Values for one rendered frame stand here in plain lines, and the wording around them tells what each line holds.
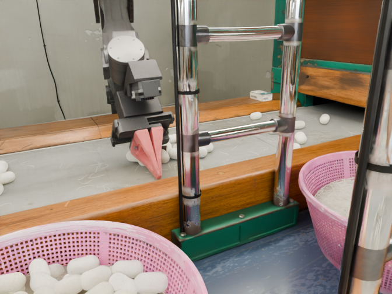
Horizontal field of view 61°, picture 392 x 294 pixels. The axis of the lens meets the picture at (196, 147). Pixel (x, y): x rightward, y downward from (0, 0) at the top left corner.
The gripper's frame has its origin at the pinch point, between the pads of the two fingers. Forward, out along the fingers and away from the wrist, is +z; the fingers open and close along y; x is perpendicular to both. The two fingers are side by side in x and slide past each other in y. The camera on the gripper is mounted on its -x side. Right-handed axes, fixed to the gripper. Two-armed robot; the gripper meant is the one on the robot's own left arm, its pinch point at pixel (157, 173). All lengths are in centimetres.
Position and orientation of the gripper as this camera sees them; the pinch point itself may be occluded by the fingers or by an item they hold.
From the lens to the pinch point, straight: 54.0
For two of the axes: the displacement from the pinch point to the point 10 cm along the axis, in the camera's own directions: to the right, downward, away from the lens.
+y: 8.9, -1.8, 4.2
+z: 3.6, 8.5, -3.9
